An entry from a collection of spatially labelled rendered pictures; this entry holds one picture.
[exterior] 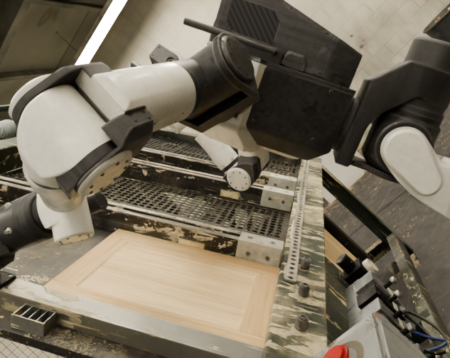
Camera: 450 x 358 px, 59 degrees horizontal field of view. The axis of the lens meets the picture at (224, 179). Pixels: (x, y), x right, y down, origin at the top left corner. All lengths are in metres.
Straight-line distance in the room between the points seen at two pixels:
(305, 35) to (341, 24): 5.33
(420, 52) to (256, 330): 0.64
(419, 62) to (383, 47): 5.27
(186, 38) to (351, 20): 2.42
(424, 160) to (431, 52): 0.20
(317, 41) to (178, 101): 0.34
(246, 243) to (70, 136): 0.76
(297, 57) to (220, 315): 0.55
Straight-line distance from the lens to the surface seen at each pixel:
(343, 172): 4.94
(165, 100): 0.54
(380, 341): 0.51
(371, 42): 6.13
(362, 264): 1.16
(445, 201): 0.89
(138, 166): 1.75
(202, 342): 0.80
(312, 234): 1.34
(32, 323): 0.87
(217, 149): 1.22
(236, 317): 0.92
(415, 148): 0.84
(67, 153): 0.46
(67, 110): 0.48
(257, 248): 1.13
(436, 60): 0.87
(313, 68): 0.80
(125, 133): 0.46
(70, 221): 0.70
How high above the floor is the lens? 1.17
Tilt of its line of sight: level
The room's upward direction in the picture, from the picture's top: 47 degrees counter-clockwise
